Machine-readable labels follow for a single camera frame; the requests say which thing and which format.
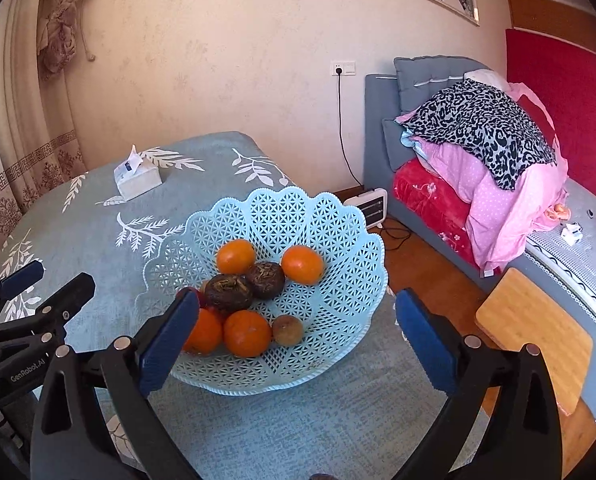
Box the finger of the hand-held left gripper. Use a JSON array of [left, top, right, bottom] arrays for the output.
[[0, 260, 45, 329], [0, 272, 96, 347]]

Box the wooden wall panel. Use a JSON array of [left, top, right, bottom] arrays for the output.
[[506, 0, 596, 68]]

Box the small dark brown fruit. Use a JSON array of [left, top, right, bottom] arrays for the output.
[[244, 261, 286, 300]]

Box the small tan round fruit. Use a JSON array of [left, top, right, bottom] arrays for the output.
[[271, 314, 305, 347]]

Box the tissue box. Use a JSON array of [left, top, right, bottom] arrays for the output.
[[113, 145, 163, 201]]

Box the black power cable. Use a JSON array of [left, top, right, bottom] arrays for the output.
[[337, 72, 366, 188]]

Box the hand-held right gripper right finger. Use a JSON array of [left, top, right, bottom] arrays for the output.
[[393, 287, 563, 480]]

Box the red upholstered headboard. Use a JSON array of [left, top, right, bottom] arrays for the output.
[[505, 28, 596, 201]]

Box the large grey cushion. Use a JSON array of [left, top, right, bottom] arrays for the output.
[[394, 56, 493, 113]]

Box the small white box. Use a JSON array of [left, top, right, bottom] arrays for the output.
[[560, 223, 584, 247]]

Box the wooden stool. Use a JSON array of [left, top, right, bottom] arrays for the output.
[[475, 267, 594, 417]]

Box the large dark brown fruit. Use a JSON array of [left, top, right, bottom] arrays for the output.
[[205, 274, 255, 312]]

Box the pink blanket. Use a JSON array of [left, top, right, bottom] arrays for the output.
[[395, 82, 569, 277]]

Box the light blue plastic basket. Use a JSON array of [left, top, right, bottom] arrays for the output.
[[135, 186, 389, 395]]

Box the red floral blanket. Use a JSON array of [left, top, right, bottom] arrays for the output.
[[393, 160, 483, 268]]

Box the grey striped bed sheet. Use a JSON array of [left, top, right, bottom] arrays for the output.
[[522, 180, 596, 423]]

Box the orange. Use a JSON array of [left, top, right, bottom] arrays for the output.
[[216, 239, 257, 275], [223, 310, 273, 358], [183, 308, 223, 355], [281, 245, 325, 285]]

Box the leopard-print cloth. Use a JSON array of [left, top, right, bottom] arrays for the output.
[[402, 81, 557, 192]]

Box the black heater cable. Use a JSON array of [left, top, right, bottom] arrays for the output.
[[380, 220, 413, 251]]

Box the beige patterned curtain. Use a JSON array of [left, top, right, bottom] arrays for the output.
[[0, 0, 96, 281]]

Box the white pillow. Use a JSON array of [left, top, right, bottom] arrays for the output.
[[464, 69, 511, 92]]

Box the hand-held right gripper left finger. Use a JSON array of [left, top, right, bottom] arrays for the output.
[[29, 287, 201, 480]]

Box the white space heater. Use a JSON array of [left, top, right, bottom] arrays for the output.
[[343, 187, 389, 228]]

